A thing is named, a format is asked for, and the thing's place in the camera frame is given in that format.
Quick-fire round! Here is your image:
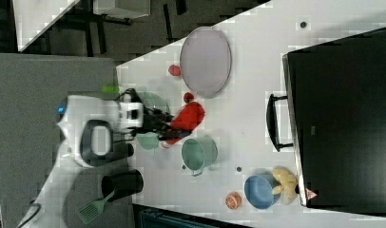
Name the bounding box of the blue metal frame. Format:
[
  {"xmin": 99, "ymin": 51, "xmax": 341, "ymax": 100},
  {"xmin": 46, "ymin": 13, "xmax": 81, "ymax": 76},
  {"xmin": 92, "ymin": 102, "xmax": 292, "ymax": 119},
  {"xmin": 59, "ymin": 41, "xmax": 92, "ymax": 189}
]
[{"xmin": 133, "ymin": 203, "xmax": 249, "ymax": 228}]

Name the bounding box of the green object at corner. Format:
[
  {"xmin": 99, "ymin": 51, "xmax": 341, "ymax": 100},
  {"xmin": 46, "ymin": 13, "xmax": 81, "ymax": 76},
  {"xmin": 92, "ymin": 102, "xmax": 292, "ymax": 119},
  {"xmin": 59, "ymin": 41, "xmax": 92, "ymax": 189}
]
[{"xmin": 101, "ymin": 85, "xmax": 120, "ymax": 94}]

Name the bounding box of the red plush ketchup bottle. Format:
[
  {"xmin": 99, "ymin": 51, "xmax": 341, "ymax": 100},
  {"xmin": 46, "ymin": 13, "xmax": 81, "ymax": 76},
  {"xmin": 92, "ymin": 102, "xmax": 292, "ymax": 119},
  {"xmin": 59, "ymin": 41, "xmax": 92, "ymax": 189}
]
[{"xmin": 160, "ymin": 102, "xmax": 205, "ymax": 149}]

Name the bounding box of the plush peeled banana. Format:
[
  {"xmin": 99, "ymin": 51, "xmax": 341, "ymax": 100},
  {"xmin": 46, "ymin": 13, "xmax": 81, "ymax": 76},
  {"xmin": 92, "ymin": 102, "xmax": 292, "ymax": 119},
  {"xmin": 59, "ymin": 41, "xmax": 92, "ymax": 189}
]
[{"xmin": 272, "ymin": 168, "xmax": 298, "ymax": 205}]

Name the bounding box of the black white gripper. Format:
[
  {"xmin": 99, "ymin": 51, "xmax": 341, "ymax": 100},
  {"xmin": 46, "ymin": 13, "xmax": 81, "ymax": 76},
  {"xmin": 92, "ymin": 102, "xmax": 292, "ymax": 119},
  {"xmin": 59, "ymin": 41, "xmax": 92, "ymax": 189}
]
[{"xmin": 118, "ymin": 88, "xmax": 190, "ymax": 141}]

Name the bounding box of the orange slice toy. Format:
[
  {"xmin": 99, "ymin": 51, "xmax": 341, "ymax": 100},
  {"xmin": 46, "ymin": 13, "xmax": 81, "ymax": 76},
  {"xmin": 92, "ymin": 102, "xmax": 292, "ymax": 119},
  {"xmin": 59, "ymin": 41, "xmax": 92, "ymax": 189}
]
[{"xmin": 224, "ymin": 192, "xmax": 241, "ymax": 210}]

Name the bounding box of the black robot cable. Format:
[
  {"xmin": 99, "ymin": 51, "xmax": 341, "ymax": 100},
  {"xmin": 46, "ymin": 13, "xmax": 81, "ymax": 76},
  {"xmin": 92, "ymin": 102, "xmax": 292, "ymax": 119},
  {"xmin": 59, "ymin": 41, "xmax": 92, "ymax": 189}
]
[{"xmin": 16, "ymin": 202, "xmax": 42, "ymax": 228}]

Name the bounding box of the small plush strawberry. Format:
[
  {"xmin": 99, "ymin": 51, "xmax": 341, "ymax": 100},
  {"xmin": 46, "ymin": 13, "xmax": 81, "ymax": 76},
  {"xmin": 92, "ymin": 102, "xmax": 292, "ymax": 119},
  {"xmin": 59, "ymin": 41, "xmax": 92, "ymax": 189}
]
[{"xmin": 183, "ymin": 92, "xmax": 194, "ymax": 104}]

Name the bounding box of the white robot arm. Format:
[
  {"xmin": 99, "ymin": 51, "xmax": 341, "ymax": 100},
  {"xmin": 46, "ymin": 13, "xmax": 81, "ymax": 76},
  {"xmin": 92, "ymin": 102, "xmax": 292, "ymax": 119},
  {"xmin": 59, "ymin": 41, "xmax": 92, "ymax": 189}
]
[{"xmin": 58, "ymin": 88, "xmax": 190, "ymax": 168}]

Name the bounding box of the green metal mug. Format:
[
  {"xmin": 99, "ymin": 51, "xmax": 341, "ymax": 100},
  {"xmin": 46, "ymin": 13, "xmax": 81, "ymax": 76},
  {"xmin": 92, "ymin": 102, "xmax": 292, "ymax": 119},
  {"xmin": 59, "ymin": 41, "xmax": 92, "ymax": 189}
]
[{"xmin": 182, "ymin": 136, "xmax": 218, "ymax": 177}]

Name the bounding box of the black toaster oven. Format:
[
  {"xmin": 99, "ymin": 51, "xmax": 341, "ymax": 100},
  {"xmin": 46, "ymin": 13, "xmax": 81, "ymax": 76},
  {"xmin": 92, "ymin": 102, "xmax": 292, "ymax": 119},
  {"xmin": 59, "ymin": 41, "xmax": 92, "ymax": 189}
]
[{"xmin": 282, "ymin": 28, "xmax": 386, "ymax": 217}]

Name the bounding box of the large plush strawberry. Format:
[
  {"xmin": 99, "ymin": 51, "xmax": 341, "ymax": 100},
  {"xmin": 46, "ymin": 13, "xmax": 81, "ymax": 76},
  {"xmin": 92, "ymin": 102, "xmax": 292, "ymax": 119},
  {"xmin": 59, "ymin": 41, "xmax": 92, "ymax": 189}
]
[{"xmin": 168, "ymin": 65, "xmax": 182, "ymax": 77}]

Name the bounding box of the blue cup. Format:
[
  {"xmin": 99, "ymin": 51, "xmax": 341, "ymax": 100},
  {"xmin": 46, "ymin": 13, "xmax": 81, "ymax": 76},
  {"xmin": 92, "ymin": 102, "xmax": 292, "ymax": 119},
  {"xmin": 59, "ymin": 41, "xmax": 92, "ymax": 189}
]
[{"xmin": 244, "ymin": 173, "xmax": 280, "ymax": 210}]

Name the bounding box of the lilac round plate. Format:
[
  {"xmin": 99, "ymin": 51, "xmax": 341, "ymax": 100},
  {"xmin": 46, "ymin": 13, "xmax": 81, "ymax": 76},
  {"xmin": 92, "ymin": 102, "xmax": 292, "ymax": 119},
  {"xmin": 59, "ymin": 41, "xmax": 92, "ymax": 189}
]
[{"xmin": 180, "ymin": 27, "xmax": 232, "ymax": 99}]

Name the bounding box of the green slotted spatula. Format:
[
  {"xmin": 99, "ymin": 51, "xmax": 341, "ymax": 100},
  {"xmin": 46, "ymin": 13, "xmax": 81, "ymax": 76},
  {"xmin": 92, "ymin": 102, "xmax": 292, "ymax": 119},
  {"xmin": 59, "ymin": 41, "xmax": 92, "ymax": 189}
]
[{"xmin": 77, "ymin": 191, "xmax": 115, "ymax": 224}]

